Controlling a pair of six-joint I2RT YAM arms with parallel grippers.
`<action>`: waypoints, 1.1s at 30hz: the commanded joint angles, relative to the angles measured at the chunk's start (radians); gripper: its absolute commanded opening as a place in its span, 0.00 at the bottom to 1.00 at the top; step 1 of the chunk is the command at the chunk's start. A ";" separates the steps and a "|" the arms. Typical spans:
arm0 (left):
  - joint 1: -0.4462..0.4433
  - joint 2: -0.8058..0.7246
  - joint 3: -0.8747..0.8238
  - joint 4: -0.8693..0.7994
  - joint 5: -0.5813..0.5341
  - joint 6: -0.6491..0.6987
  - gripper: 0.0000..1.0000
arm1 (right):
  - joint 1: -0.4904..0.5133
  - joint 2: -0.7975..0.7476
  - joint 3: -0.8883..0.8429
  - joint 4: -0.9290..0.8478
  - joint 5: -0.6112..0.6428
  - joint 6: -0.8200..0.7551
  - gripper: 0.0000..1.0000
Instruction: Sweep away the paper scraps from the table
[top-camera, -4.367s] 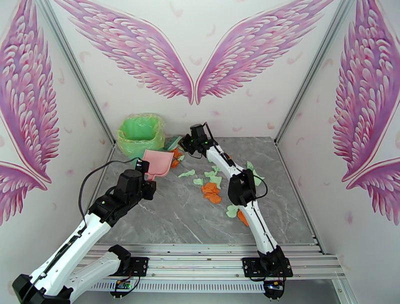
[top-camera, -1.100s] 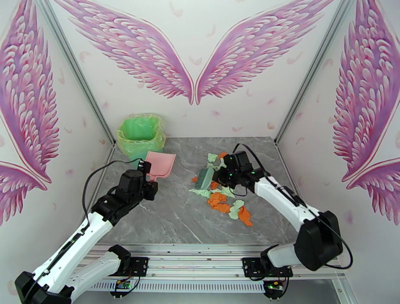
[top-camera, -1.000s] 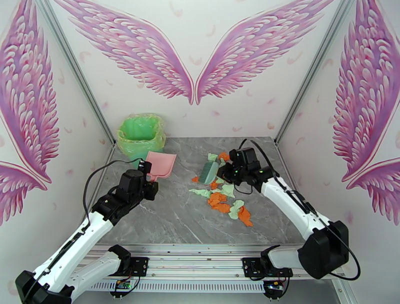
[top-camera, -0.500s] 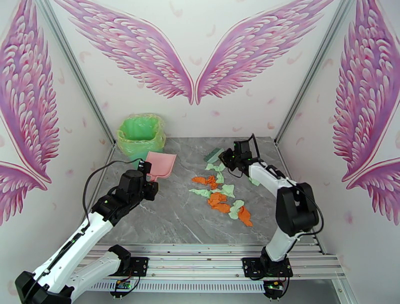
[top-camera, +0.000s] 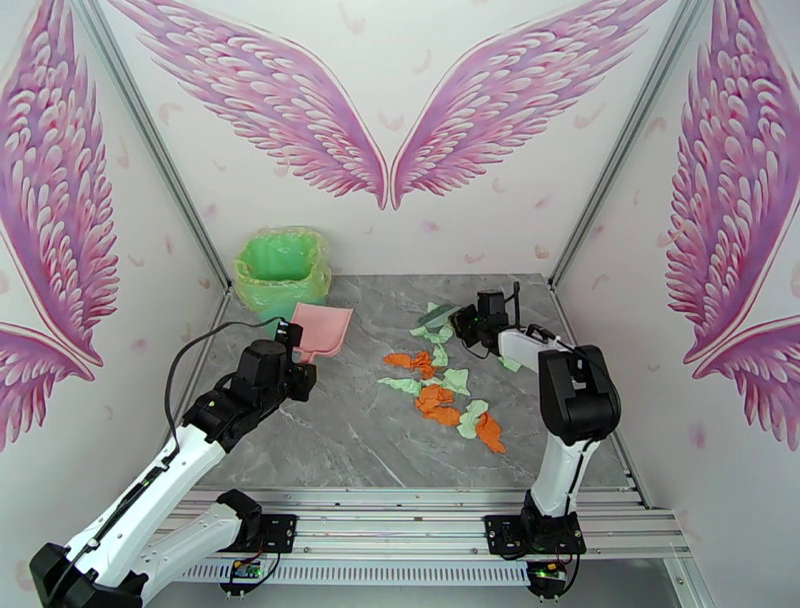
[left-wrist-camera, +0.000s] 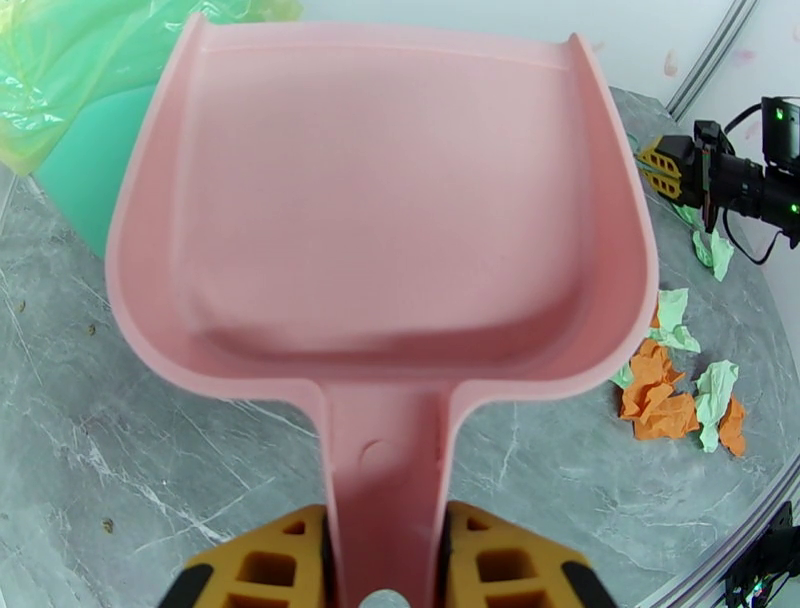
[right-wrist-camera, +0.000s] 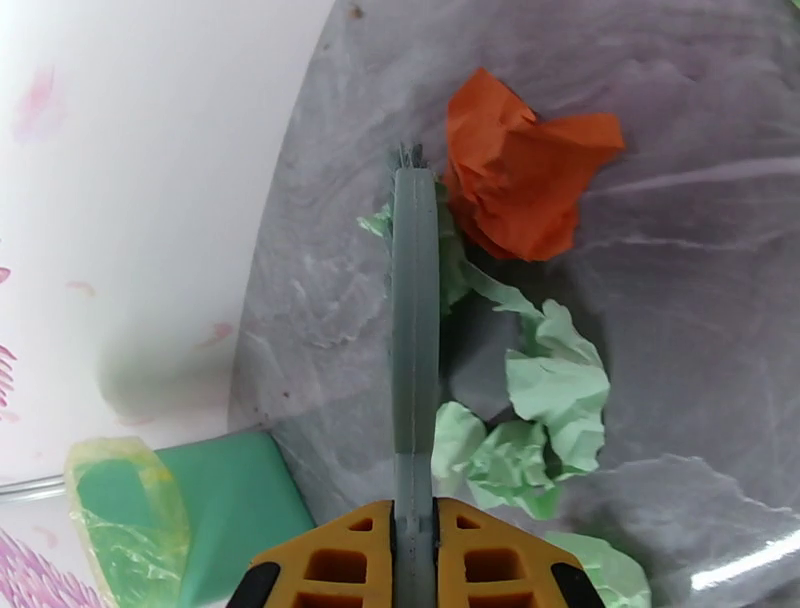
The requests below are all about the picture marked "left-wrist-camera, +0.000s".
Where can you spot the small orange paper scrap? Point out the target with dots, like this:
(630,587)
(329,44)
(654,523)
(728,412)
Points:
(662,415)

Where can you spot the aluminium frame post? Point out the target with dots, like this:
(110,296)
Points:
(706,69)

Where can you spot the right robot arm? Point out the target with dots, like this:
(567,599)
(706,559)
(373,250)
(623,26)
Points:
(775,556)

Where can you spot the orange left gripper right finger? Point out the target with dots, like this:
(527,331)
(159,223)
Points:
(506,569)

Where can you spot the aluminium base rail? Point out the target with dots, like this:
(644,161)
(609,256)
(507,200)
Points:
(719,550)

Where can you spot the green plastic trash bin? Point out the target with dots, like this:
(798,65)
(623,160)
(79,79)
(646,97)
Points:
(94,175)

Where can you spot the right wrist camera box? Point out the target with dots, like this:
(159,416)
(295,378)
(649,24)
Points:
(781,131)

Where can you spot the pink plastic dustpan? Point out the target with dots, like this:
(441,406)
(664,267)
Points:
(375,219)

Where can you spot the small green paper scrap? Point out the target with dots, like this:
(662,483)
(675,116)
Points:
(678,319)
(623,375)

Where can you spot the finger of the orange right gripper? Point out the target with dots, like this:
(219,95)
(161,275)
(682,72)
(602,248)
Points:
(667,184)
(664,153)

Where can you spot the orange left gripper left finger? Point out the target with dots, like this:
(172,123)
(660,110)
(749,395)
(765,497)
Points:
(262,569)

